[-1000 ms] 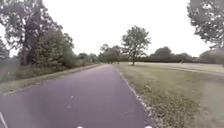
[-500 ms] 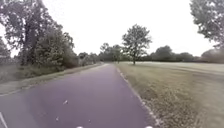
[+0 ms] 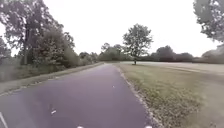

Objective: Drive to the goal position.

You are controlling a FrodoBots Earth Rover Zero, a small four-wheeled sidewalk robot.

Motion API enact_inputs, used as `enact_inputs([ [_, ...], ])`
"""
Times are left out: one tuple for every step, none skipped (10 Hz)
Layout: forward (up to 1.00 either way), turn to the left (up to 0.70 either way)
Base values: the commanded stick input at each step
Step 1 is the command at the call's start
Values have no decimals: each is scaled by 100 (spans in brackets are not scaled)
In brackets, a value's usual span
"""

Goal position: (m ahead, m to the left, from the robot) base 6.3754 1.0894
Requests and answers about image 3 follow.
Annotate row of trees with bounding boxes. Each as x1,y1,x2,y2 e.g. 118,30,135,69
0,0,100,74

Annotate grass field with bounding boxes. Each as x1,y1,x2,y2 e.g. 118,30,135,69
114,60,224,128

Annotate small leafy tree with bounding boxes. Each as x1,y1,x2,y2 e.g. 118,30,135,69
122,23,154,66

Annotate distant tree line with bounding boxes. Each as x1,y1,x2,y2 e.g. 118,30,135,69
98,42,224,65

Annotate grey asphalt path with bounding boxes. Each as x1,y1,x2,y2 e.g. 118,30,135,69
0,63,158,128

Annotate large leafy tree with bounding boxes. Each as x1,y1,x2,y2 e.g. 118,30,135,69
193,0,224,43

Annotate grass verge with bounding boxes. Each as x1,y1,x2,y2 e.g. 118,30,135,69
0,62,105,96

